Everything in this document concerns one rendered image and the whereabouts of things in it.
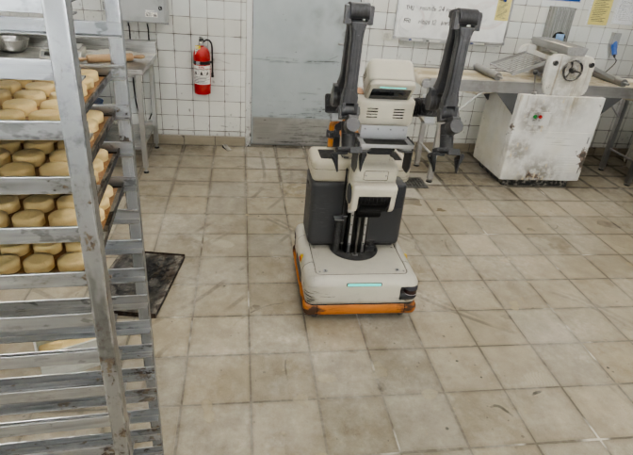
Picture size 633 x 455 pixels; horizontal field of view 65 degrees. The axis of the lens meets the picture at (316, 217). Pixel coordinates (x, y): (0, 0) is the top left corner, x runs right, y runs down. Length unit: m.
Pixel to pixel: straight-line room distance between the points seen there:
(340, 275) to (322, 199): 0.43
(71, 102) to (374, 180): 1.85
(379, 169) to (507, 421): 1.28
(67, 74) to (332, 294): 2.09
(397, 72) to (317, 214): 0.93
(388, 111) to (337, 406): 1.34
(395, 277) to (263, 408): 0.97
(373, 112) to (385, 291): 0.97
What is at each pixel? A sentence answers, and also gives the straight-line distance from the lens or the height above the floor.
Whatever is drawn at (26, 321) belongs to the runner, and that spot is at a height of 1.15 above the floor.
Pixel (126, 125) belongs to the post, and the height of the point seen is 1.38.
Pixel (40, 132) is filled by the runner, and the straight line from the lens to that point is 0.87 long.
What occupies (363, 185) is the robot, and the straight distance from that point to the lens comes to 2.44.
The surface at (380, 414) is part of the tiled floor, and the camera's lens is 2.39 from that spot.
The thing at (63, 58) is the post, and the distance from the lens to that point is 0.80.
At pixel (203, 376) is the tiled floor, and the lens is 2.50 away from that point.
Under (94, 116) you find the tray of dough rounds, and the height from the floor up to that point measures 1.42.
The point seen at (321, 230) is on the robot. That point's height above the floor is 0.39.
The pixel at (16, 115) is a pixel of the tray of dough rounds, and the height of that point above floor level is 1.51.
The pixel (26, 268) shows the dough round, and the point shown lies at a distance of 1.03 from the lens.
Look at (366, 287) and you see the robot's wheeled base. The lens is 2.70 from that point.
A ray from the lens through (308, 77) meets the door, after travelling 5.08.
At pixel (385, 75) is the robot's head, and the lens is 2.27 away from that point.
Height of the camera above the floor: 1.76
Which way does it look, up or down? 27 degrees down
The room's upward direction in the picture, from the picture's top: 5 degrees clockwise
